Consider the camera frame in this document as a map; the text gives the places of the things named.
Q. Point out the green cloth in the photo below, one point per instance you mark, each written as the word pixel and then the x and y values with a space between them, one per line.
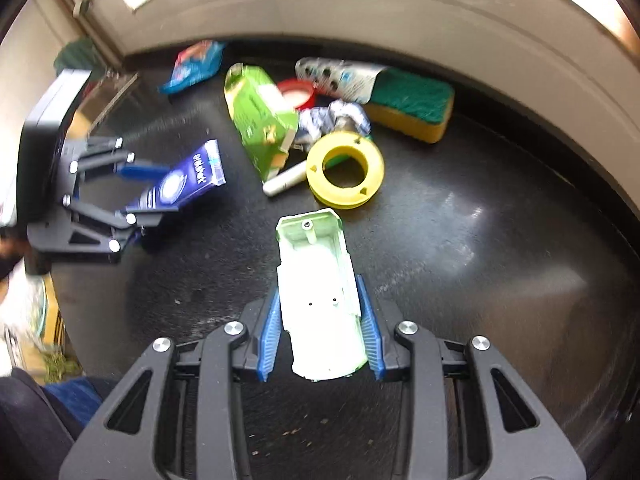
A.
pixel 80 55

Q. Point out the yellow plastic spool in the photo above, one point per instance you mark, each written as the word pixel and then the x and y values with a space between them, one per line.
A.
pixel 370 160

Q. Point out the dark cloth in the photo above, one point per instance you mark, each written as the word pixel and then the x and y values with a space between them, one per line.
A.
pixel 30 425

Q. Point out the white cylinder tube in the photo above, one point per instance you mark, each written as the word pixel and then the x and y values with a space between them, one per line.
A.
pixel 285 180

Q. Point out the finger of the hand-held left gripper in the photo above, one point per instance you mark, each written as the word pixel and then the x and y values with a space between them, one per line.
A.
pixel 147 220
pixel 140 171

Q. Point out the crumpled blue white wrapper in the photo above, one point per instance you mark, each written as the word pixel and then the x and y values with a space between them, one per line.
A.
pixel 325 117

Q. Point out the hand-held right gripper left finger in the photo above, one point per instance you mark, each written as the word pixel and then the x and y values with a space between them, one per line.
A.
pixel 269 330

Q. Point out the yellow box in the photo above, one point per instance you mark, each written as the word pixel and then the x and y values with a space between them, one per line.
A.
pixel 50 315

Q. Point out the green yellow sponge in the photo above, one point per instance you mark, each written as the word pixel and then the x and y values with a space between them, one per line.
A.
pixel 415 105

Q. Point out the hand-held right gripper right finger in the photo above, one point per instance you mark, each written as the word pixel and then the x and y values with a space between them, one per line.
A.
pixel 369 330

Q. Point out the white green plastic shell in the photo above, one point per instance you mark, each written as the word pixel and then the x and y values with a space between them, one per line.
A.
pixel 317 290

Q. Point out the blue snack packet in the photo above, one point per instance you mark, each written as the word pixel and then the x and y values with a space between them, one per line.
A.
pixel 195 65

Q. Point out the silver blister pack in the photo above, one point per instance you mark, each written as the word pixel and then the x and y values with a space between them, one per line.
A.
pixel 340 77

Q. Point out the blue toothpaste box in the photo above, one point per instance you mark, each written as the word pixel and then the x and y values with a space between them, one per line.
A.
pixel 185 180

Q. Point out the metal tray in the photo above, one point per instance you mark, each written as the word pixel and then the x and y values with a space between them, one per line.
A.
pixel 107 100

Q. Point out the green carton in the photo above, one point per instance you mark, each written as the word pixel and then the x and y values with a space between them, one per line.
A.
pixel 260 115

